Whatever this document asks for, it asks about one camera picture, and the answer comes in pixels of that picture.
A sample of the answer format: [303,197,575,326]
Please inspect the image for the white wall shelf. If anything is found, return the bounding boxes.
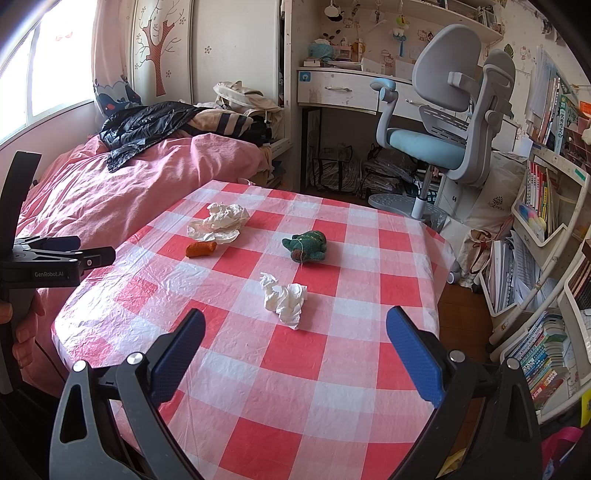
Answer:
[286,0,505,43]

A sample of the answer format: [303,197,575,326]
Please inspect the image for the white drawer cabinet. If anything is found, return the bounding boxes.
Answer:
[436,178,467,219]

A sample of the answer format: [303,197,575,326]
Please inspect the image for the white tote tree print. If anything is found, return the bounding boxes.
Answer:
[466,161,527,234]

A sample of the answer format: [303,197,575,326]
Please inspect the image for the hanging flower toy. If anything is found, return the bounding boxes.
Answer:
[392,16,413,59]

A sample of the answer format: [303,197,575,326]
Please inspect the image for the person's left hand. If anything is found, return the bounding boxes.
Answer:
[13,307,40,370]

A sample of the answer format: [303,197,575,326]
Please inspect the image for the teal plush toy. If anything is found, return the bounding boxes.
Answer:
[307,39,336,64]

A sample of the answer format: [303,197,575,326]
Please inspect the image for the whale print curtain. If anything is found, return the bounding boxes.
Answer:
[92,0,142,112]

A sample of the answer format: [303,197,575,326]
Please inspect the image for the white tissue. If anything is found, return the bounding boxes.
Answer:
[259,272,308,330]

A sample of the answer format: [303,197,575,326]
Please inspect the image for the standing workbooks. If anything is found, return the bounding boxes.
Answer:
[526,46,581,154]

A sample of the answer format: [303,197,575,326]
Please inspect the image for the black cable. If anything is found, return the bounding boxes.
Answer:
[34,342,66,385]

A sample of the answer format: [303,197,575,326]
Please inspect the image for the green plush toy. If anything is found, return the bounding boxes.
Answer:
[282,230,328,265]

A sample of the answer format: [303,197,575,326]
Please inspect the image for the grey blue office chair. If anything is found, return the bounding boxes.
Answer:
[368,24,517,221]

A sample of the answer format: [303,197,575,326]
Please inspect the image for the cream paper wrapper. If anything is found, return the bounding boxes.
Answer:
[187,219,241,245]

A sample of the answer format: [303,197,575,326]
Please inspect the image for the pink bag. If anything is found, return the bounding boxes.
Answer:
[540,427,585,480]

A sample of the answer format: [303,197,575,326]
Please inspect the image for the pink blanket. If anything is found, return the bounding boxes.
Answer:
[14,133,271,384]

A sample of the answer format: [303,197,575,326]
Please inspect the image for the black bag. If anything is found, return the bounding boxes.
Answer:
[245,119,274,147]

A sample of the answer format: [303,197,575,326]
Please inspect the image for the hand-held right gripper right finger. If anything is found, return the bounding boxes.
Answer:
[386,305,544,480]

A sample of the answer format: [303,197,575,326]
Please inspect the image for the row of thin upright books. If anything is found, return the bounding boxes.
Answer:
[524,159,562,237]

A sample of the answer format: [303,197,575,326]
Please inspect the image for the row of colourful books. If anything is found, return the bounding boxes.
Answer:
[505,314,578,408]

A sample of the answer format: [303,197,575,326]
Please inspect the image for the black shiny jacket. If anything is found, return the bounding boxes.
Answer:
[99,102,213,174]

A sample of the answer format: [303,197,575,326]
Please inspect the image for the cream canvas bag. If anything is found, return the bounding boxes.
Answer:
[212,80,283,121]

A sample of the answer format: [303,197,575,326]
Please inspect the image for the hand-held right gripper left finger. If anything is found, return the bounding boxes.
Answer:
[48,308,206,480]

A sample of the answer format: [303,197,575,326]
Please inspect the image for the white wardrobe tree decal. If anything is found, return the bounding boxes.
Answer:
[131,0,283,110]

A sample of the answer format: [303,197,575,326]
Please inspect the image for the clear storage bag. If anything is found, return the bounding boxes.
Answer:
[311,145,363,190]
[362,152,424,199]

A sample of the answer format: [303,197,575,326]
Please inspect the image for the stack of papers and notebooks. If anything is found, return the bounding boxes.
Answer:
[485,231,546,315]

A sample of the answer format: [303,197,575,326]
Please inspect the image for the white bookshelf cart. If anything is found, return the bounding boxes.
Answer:
[556,166,591,370]
[478,148,587,425]

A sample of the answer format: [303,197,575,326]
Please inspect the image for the window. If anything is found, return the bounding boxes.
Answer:
[0,0,98,145]

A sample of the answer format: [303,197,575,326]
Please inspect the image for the orange peel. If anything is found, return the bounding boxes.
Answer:
[186,240,218,258]

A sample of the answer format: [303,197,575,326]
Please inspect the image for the pink checked tablecloth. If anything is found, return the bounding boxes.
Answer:
[52,179,455,480]

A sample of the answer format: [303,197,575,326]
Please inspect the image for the cream tote red straps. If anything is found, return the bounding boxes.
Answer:
[455,228,498,289]

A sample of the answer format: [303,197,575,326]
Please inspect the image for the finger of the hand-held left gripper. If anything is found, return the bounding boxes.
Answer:
[78,246,116,270]
[14,235,82,253]

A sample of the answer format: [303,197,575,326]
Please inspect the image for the beige striped cloth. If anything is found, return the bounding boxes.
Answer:
[191,108,254,139]

